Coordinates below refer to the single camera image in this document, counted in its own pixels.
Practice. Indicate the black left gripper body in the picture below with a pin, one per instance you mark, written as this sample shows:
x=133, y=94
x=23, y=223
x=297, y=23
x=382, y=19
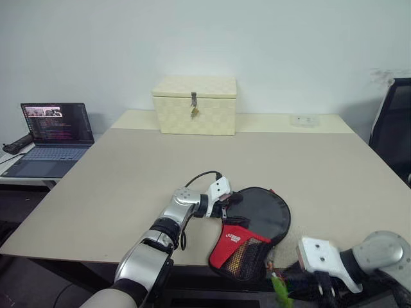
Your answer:
x=224, y=202

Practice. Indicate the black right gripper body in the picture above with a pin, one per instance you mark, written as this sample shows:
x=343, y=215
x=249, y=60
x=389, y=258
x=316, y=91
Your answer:
x=321, y=287

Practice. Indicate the black and red paddle case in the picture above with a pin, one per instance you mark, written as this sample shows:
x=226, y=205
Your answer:
x=263, y=211

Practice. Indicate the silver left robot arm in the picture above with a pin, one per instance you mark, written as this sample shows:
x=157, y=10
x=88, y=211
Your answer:
x=180, y=205

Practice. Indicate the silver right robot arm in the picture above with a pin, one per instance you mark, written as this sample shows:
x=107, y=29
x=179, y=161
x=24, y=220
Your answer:
x=382, y=253

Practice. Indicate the green zipper pull tab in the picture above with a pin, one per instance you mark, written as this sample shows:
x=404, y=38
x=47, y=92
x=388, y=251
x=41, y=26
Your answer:
x=281, y=288

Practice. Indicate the cream woven lidded box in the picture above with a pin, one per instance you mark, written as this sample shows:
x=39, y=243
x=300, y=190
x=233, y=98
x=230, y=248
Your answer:
x=196, y=106

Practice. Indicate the metal box latch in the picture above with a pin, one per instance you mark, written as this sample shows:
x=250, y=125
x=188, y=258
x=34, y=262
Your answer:
x=193, y=99

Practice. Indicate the black office chair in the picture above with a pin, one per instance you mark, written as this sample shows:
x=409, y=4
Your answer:
x=395, y=128

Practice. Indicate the grey open laptop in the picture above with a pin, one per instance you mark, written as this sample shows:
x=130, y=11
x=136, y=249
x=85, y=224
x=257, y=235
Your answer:
x=48, y=150

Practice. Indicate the white side table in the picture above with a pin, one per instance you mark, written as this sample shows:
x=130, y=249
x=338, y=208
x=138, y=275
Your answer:
x=29, y=181

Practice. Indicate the black cylindrical object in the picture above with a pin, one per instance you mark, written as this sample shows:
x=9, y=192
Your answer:
x=17, y=143

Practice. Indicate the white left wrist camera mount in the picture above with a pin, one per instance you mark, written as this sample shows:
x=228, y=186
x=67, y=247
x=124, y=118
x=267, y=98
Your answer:
x=220, y=187

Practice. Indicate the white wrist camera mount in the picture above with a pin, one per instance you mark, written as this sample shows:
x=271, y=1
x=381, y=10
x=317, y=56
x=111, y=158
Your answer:
x=321, y=253
x=220, y=187

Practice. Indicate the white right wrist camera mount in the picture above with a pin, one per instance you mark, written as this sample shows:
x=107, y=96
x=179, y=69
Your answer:
x=321, y=253

